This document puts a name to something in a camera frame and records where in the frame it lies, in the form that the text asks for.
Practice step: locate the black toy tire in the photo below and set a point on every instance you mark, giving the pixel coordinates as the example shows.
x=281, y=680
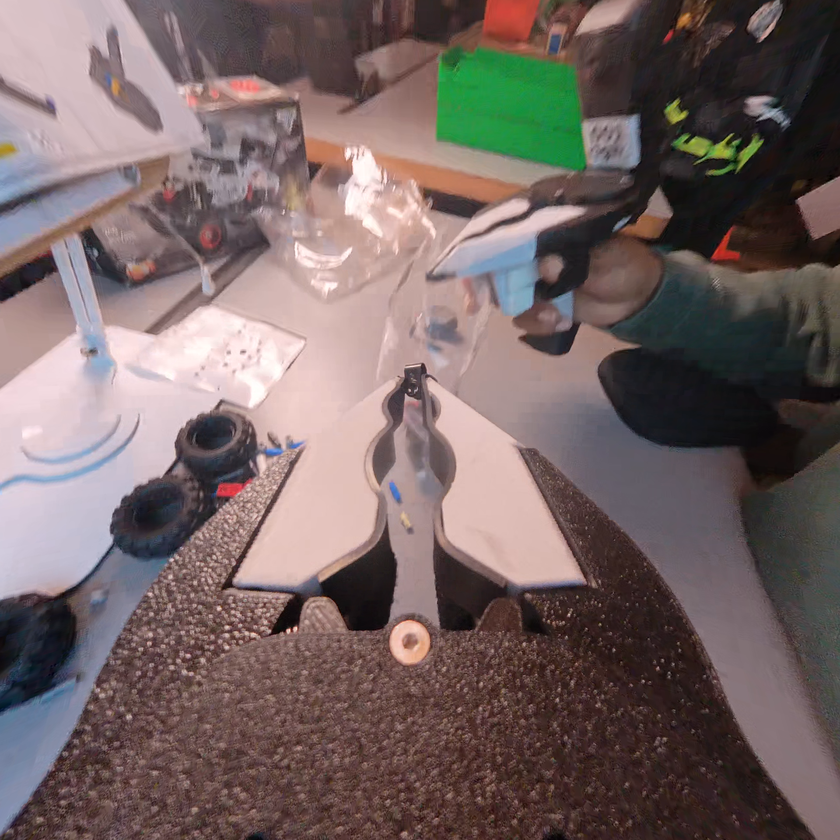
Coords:
x=158, y=515
x=217, y=444
x=33, y=650

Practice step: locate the pile of small toy parts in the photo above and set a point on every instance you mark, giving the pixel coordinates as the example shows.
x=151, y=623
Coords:
x=230, y=488

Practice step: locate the black chair armrest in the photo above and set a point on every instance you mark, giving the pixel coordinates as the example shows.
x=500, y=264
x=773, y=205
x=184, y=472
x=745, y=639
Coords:
x=696, y=400

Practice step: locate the person's right hand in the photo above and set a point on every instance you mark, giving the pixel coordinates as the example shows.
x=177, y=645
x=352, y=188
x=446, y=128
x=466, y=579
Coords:
x=617, y=282

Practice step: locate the person's right forearm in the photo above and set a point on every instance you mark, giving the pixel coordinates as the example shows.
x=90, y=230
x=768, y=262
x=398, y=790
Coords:
x=735, y=322

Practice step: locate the grey desk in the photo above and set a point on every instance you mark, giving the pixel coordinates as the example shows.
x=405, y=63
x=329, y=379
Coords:
x=565, y=407

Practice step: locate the building instruction booklet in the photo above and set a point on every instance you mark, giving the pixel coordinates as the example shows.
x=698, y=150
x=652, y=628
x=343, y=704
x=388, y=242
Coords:
x=79, y=92

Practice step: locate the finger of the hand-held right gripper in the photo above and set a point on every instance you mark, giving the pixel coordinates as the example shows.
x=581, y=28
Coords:
x=565, y=201
x=492, y=243

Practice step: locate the crumpled empty plastic bag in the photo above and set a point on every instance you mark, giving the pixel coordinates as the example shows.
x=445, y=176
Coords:
x=348, y=223

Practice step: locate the black toy set box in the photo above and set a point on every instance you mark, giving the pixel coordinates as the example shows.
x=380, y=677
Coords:
x=236, y=158

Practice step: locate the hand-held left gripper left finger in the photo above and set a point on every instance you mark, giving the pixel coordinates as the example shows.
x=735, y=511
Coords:
x=322, y=512

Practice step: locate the clear plastic bag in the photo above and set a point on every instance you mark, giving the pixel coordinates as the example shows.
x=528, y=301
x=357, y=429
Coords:
x=433, y=328

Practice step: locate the white booklet stand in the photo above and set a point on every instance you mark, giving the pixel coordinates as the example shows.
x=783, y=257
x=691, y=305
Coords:
x=53, y=420

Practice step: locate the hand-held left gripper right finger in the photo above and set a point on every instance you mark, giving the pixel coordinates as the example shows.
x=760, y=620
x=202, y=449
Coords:
x=505, y=519

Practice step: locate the green plastic bin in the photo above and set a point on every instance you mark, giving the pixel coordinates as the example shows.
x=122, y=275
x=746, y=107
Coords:
x=512, y=112

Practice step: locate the white sticker sheet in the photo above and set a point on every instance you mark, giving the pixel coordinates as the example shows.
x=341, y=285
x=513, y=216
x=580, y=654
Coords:
x=223, y=355

